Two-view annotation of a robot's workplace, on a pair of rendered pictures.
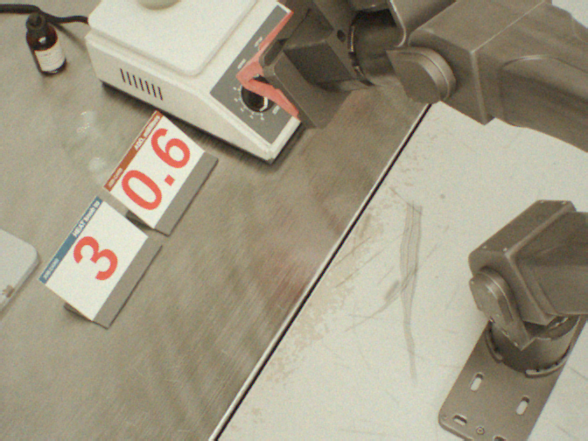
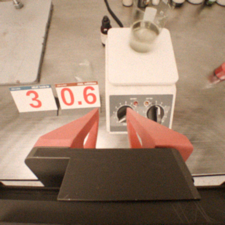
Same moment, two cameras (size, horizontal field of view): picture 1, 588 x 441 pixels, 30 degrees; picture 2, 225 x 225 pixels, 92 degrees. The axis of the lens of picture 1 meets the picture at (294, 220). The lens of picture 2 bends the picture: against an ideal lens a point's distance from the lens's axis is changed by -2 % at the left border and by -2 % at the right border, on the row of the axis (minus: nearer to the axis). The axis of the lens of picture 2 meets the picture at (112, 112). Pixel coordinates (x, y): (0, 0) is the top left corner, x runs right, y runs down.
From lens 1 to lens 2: 0.80 m
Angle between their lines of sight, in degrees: 24
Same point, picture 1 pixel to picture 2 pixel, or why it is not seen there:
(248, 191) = not seen: hidden behind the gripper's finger
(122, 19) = (118, 39)
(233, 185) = not seen: hidden behind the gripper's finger
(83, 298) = (20, 105)
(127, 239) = (49, 104)
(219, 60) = (127, 89)
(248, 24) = (154, 88)
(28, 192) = (57, 64)
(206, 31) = (134, 74)
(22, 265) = (27, 79)
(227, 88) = (117, 101)
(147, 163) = (77, 92)
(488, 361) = not seen: outside the picture
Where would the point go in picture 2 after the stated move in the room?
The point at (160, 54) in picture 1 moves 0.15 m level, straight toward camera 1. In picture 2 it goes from (109, 63) to (39, 125)
